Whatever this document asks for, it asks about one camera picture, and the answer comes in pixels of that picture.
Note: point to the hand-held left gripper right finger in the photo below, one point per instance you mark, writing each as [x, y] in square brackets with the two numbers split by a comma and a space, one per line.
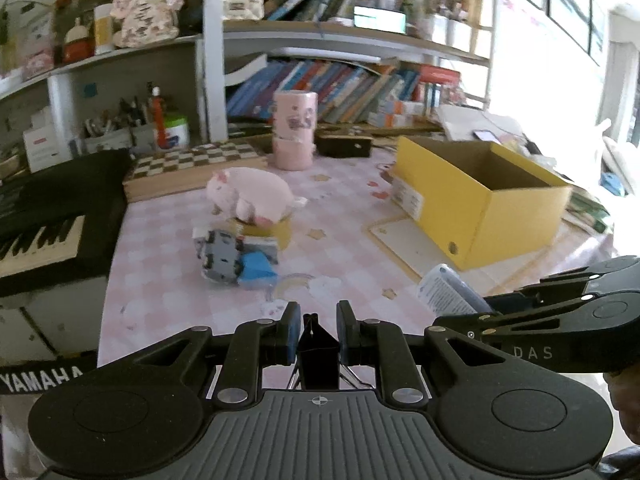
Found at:
[344, 332]

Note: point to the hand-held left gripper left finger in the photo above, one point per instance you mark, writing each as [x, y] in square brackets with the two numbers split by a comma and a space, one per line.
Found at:
[293, 332]

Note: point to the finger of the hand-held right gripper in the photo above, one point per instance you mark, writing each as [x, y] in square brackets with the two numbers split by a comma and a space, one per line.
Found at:
[500, 322]
[575, 280]

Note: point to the black binder clip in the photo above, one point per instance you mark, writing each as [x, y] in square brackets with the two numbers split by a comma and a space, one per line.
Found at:
[317, 355]

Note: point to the white tissue packet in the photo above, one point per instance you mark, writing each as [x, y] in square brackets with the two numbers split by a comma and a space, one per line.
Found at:
[447, 292]

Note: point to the grey toy car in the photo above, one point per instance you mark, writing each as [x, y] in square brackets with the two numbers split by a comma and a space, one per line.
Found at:
[220, 257]

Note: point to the yellow cardboard box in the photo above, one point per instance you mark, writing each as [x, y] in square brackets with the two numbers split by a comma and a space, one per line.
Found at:
[450, 200]

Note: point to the pink pig plush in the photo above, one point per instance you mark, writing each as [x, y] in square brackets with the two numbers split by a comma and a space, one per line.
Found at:
[255, 192]

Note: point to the pink checkered desktop cloth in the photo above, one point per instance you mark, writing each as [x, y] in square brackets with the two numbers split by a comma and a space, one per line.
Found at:
[350, 200]

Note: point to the blue hexagonal box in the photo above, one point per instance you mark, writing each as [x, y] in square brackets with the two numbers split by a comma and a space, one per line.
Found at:
[257, 271]

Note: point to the yellow tape roll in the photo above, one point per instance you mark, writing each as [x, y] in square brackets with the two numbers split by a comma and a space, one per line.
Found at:
[280, 232]

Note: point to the black smartphone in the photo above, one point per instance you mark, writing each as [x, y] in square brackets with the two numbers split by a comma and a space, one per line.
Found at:
[486, 135]

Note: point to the dark brown case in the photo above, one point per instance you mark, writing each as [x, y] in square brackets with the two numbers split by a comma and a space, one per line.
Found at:
[345, 145]

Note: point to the white paper sheets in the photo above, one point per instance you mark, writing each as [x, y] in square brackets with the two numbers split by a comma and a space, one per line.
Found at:
[465, 120]

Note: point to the wooden chessboard box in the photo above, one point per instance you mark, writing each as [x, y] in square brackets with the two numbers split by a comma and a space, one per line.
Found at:
[175, 170]

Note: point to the pink printed cylinder container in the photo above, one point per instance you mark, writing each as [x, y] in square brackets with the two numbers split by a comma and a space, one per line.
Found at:
[295, 125]

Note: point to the orange white small box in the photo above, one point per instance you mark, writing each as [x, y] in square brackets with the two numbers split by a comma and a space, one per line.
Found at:
[392, 120]
[405, 107]

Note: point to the green lidded white jar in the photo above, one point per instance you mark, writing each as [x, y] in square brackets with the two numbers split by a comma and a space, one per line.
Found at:
[175, 132]

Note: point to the red printed box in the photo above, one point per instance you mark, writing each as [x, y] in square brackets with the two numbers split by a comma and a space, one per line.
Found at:
[439, 76]

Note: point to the red white marker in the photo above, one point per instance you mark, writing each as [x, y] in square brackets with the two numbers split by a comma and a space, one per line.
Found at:
[159, 115]

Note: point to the black piano keyboard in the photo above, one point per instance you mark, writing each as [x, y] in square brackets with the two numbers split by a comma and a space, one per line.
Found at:
[60, 210]

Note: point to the grey pen holder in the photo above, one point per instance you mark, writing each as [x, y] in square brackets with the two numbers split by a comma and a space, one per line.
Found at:
[112, 137]

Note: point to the white bookshelf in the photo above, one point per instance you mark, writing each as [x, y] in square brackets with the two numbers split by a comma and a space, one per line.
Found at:
[212, 60]

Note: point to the white box red label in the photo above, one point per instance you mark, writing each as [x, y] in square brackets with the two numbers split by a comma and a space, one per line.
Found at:
[45, 147]

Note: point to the green white box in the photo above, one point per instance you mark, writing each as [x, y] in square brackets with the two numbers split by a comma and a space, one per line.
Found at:
[379, 20]

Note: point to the white yellow cup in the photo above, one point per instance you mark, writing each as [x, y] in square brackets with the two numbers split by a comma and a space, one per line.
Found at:
[104, 30]

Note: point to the floral fabric bag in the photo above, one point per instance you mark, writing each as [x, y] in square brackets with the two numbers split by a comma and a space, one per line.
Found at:
[145, 7]

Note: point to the red white doll jar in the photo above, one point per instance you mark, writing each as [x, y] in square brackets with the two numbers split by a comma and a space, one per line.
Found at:
[78, 45]

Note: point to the pink small box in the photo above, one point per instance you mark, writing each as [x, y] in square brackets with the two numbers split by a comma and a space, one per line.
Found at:
[39, 65]

